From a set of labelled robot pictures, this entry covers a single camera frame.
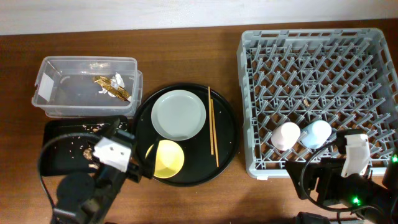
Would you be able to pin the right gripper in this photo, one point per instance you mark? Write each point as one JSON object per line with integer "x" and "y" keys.
{"x": 328, "y": 173}

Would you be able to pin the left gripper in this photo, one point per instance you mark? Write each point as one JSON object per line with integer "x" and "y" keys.
{"x": 150, "y": 160}

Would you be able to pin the pink plastic cup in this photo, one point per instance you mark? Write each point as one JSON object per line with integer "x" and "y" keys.
{"x": 285, "y": 136}

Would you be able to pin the yellow bowl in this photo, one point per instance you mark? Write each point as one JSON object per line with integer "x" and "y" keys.
{"x": 169, "y": 159}

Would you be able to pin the blue plastic cup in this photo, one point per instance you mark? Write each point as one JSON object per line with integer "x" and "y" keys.
{"x": 317, "y": 133}

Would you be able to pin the food scraps pile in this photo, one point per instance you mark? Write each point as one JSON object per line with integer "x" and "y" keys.
{"x": 80, "y": 148}

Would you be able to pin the grey plate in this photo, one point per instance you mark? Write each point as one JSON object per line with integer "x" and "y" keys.
{"x": 178, "y": 115}

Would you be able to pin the white napkin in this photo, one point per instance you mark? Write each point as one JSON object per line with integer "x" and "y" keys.
{"x": 115, "y": 80}

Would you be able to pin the brown snack wrapper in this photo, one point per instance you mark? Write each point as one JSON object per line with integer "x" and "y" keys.
{"x": 119, "y": 92}

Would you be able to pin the wooden chopstick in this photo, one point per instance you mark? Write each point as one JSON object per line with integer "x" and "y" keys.
{"x": 210, "y": 121}
{"x": 214, "y": 133}

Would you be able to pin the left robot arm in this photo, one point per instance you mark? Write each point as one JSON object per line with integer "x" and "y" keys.
{"x": 84, "y": 198}

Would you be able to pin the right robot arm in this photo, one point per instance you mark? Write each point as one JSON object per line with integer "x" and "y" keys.
{"x": 381, "y": 199}

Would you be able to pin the grey dishwasher rack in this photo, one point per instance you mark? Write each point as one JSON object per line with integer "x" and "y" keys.
{"x": 345, "y": 77}

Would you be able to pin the black rectangular tray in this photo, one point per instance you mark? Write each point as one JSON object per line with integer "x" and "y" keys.
{"x": 55, "y": 160}

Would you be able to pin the round black tray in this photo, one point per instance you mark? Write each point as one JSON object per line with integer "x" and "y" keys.
{"x": 199, "y": 165}

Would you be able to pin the clear plastic bin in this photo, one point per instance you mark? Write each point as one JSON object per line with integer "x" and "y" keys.
{"x": 65, "y": 86}

